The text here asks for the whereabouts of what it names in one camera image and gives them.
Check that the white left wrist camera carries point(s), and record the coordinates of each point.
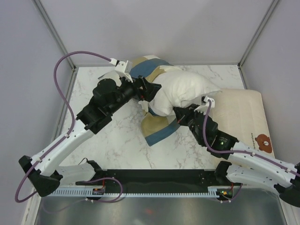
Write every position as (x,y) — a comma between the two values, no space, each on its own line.
(122,68)

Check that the white slotted cable duct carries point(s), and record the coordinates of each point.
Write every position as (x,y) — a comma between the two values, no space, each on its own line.
(86,191)

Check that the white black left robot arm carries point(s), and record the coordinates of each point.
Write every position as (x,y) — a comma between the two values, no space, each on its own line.
(43,169)

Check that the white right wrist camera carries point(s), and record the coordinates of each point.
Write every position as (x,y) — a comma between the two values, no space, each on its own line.
(206,104)

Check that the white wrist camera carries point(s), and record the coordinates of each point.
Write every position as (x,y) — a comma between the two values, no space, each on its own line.
(206,104)
(122,68)

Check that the blue beige checkered pillowcase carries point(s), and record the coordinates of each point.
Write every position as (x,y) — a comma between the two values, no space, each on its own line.
(159,121)

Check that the aluminium left frame post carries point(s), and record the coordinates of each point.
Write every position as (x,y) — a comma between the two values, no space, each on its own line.
(50,26)

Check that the aluminium right frame post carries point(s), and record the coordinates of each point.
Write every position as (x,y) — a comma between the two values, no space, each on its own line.
(268,14)

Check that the aluminium frame post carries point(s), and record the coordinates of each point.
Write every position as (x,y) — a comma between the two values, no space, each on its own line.
(50,26)
(268,14)

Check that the white pillow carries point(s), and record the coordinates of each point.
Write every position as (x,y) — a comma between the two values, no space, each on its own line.
(179,88)

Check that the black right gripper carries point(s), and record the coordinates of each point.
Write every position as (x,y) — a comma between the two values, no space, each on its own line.
(183,113)

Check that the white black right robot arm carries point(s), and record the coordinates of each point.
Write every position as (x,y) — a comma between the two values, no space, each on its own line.
(239,162)

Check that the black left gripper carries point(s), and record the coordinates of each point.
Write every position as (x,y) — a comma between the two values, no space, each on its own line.
(150,89)

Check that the cream pillow with bear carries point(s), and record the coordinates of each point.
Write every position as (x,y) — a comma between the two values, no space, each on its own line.
(240,113)

